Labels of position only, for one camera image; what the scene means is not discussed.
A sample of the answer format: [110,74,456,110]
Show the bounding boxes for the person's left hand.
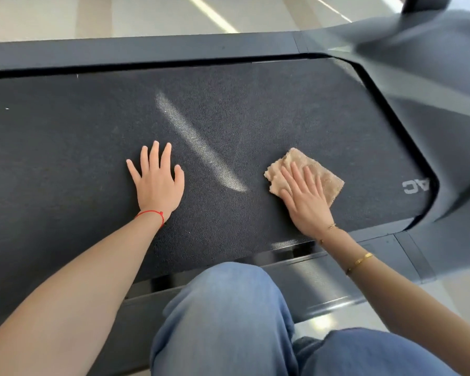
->
[126,140,185,222]

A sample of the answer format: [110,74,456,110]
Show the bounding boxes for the person's right hand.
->
[278,161,336,239]

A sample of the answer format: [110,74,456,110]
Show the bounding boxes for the beige cleaning cloth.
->
[263,147,345,207]

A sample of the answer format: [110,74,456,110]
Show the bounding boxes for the black treadmill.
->
[0,0,470,376]

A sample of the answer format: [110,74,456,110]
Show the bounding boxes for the person's left forearm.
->
[0,211,165,376]

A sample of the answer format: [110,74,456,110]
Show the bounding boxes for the person's right forearm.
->
[320,229,470,376]

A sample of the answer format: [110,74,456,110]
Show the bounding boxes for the person's blue jeans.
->
[149,262,461,376]

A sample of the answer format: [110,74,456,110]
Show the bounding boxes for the gold bangle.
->
[344,252,374,276]

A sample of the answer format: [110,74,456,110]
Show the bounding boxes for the red string bracelet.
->
[135,209,166,228]

